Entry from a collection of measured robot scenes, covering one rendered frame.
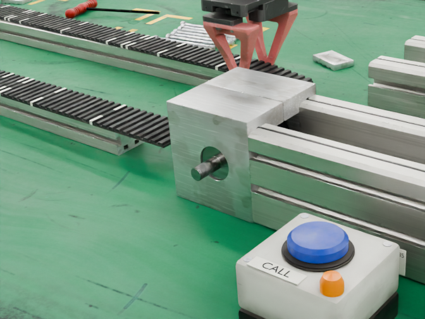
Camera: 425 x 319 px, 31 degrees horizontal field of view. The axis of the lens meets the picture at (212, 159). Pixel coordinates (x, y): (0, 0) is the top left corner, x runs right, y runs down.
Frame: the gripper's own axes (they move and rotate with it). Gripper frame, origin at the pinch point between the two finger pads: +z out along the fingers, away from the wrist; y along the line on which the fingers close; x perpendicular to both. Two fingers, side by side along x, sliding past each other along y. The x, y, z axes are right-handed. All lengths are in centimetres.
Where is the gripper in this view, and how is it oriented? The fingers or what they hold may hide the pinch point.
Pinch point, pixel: (253, 68)
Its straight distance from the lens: 92.1
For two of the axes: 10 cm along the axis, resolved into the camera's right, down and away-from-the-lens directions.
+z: 0.6, 9.0, 4.3
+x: -7.6, -2.4, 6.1
